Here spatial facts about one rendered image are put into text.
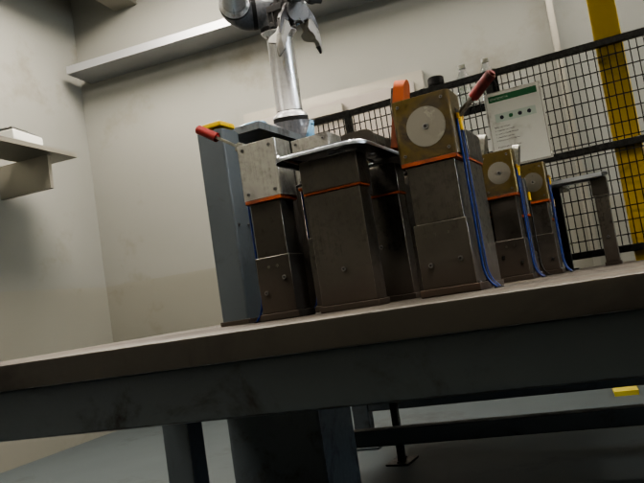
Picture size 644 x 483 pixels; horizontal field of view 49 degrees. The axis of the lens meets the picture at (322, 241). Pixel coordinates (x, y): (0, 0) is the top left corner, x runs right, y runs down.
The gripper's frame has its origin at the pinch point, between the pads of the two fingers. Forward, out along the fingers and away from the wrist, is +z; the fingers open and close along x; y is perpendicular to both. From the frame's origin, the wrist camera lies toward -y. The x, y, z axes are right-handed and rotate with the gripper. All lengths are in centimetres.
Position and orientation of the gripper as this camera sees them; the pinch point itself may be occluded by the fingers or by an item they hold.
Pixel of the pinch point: (303, 55)
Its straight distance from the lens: 188.2
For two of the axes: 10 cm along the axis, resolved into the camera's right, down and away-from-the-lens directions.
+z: 1.7, 9.7, 1.5
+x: -7.0, 2.3, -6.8
